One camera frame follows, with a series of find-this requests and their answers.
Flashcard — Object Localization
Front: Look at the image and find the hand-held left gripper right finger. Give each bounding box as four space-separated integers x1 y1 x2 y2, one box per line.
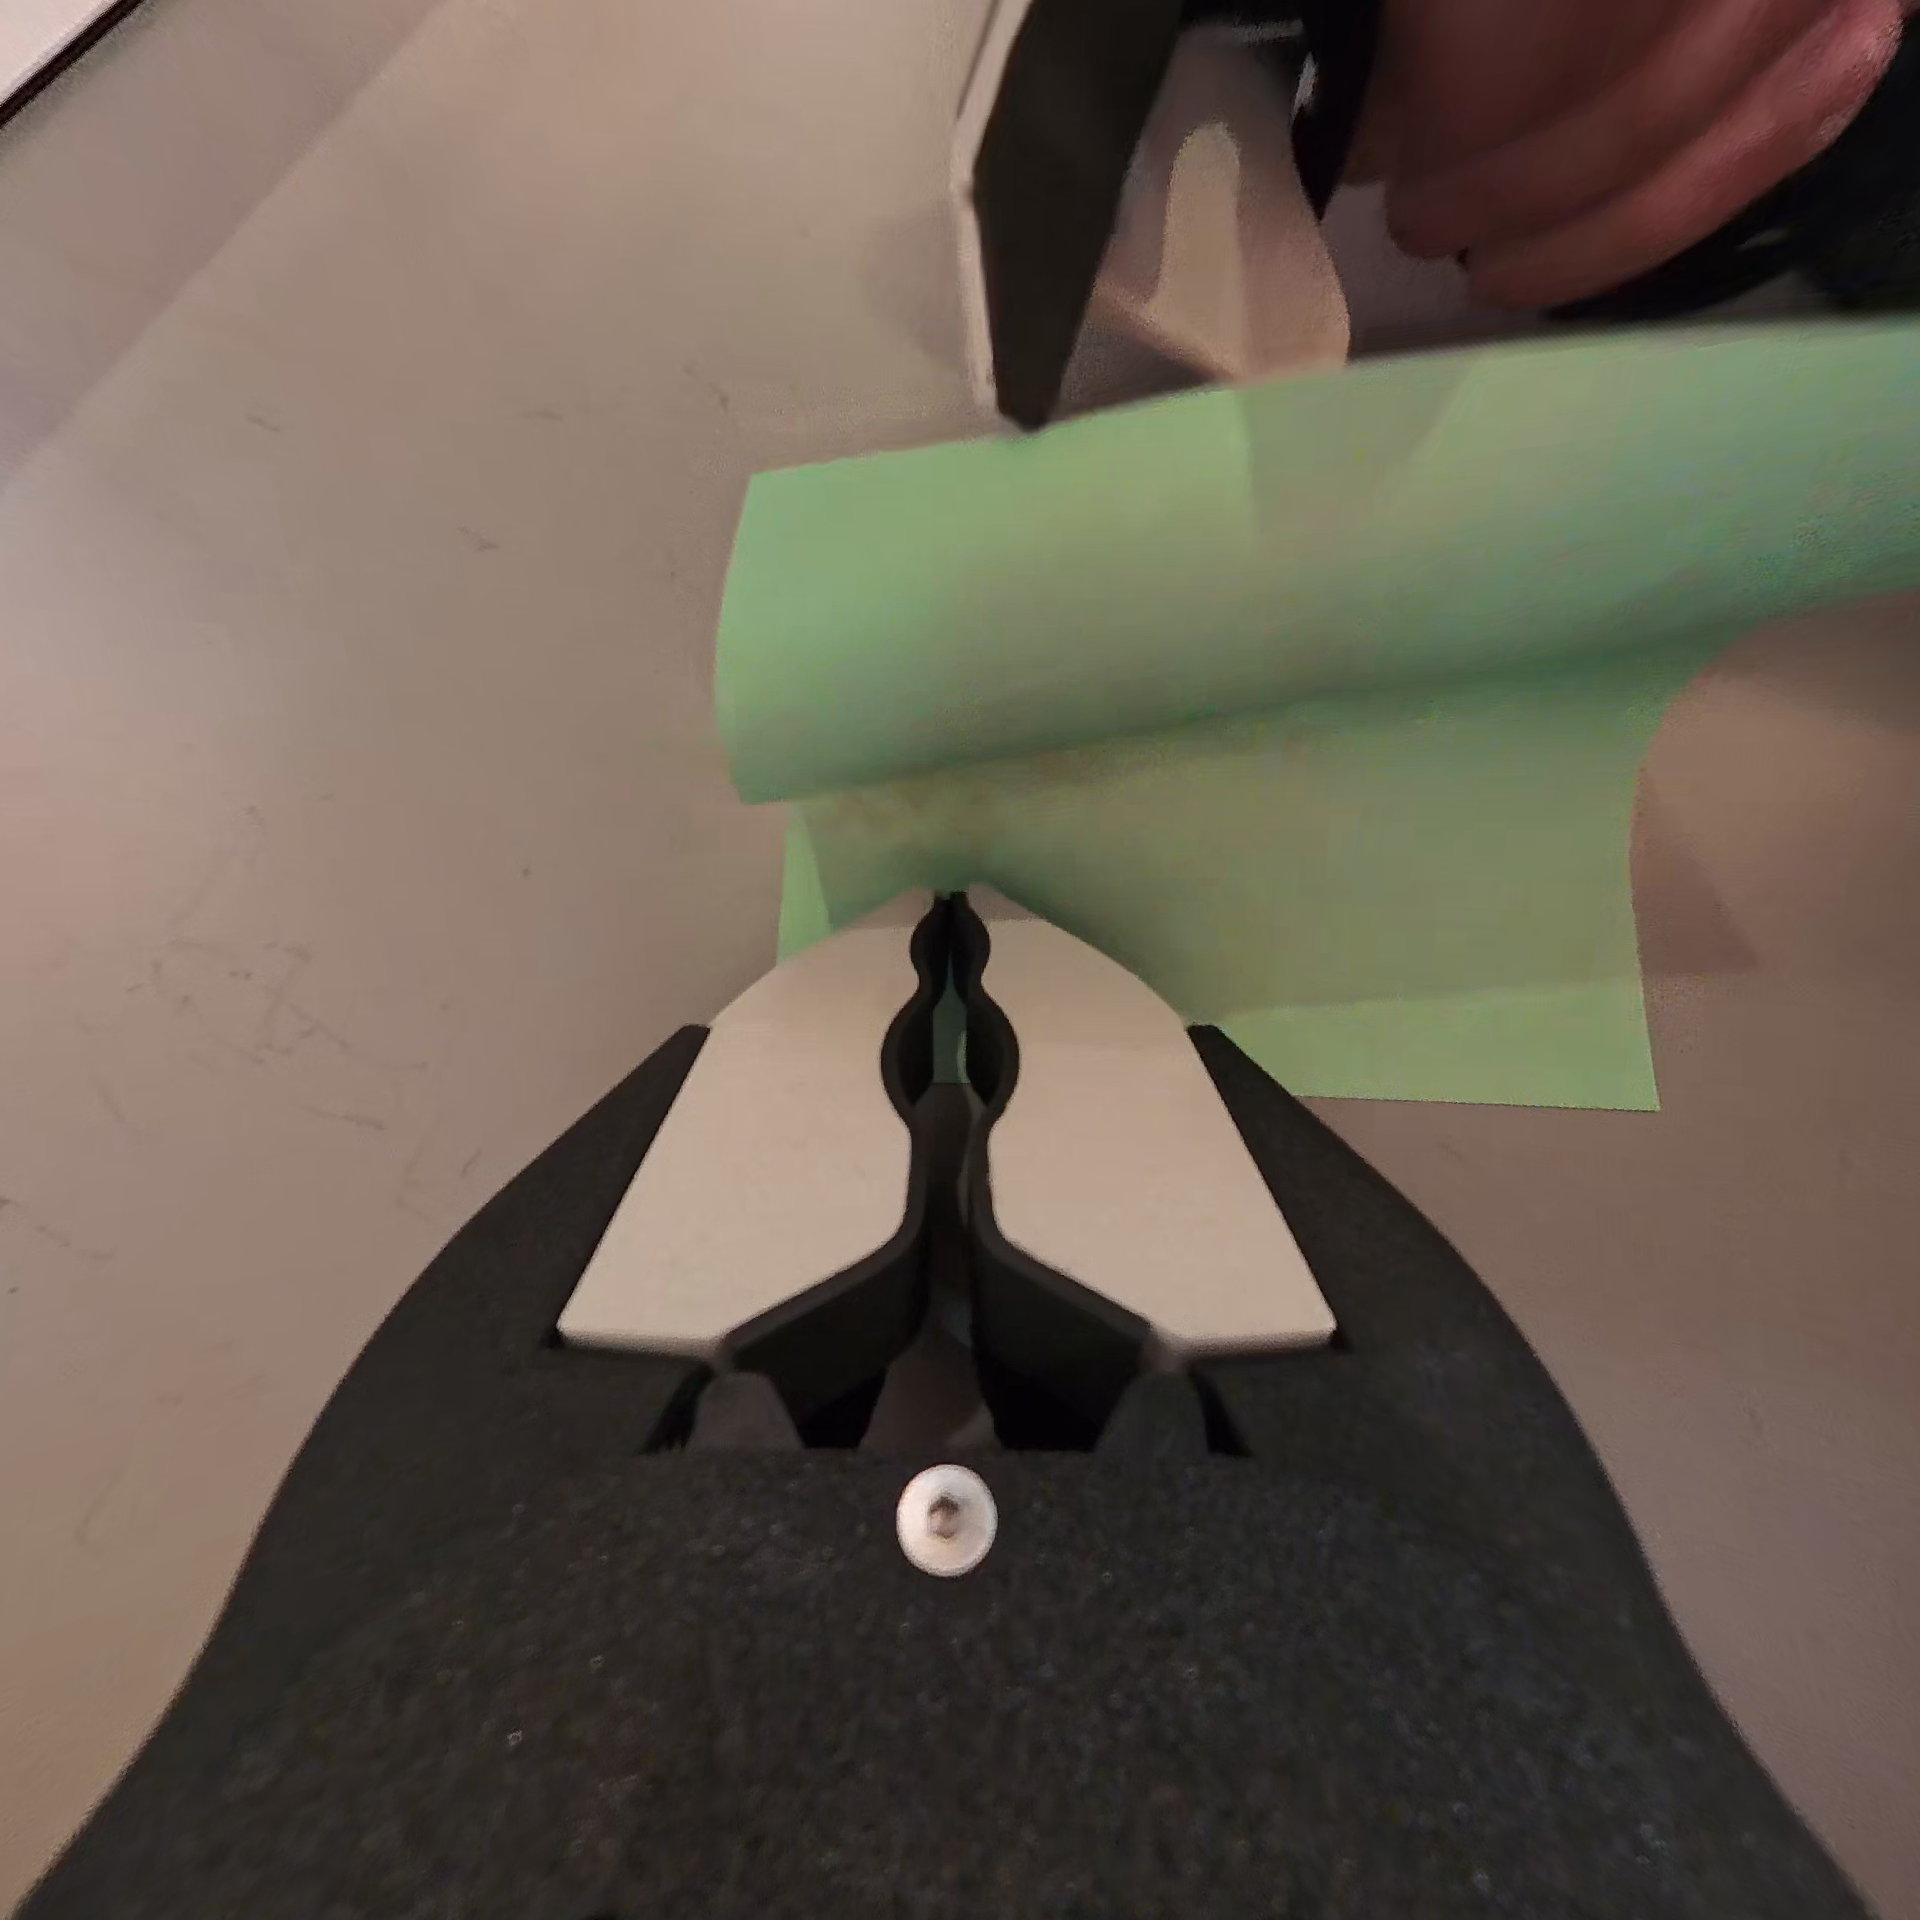
962 887 1339 1451

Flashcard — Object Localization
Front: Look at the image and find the red floral green-backed origami paper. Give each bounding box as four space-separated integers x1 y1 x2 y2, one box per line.
711 317 1920 1115

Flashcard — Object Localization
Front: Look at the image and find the white flat object dark edge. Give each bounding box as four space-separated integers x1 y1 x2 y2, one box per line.
0 0 123 123

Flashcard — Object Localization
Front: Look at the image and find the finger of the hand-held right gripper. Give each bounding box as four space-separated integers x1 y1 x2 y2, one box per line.
1067 21 1357 407
949 0 1040 405

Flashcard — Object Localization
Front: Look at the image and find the person's right hand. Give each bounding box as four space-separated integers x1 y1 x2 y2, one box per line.
1334 0 1920 312

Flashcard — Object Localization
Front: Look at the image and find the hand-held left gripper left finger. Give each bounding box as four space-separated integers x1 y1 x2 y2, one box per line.
555 887 954 1447

